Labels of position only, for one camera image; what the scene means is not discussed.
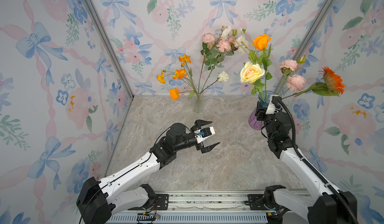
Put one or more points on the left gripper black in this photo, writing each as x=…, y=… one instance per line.
x=208, y=149

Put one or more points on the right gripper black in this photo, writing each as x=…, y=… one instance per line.
x=282, y=114

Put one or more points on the blue purple glass vase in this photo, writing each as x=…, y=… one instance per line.
x=256, y=119

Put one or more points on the small pink carnation stem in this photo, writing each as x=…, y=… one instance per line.
x=296, y=84

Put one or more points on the large orange poppy stem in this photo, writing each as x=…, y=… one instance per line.
x=175, y=93

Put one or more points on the cream white rose stem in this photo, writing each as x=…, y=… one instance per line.
x=222, y=77

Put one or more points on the pale yellow rose stem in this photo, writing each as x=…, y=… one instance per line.
x=252, y=74

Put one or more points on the orange poppy flower stem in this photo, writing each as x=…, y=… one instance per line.
x=184, y=74

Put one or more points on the pink rose stem with leaves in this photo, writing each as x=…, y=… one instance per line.
x=216, y=47

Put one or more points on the pink carnation single stem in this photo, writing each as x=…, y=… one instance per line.
x=208, y=42

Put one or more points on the orange rose stem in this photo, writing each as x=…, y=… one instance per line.
x=261, y=55

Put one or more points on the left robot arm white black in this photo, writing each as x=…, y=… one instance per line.
x=101, y=199

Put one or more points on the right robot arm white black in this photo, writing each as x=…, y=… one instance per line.
x=326, y=203

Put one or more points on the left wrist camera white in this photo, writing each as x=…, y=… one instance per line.
x=203, y=134

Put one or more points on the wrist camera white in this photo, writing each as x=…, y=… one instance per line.
x=203, y=134
x=273, y=107

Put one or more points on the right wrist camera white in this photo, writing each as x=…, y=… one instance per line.
x=273, y=107

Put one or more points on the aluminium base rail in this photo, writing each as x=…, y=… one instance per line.
x=208, y=207

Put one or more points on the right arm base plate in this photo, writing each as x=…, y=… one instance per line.
x=257, y=202

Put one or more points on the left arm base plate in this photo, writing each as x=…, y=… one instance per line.
x=159, y=203

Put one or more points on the right aluminium corner post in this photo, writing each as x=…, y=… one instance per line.
x=315, y=27

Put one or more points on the aluminium corner post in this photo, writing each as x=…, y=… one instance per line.
x=90, y=7
x=315, y=27

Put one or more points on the left aluminium corner post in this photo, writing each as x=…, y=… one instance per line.
x=90, y=7

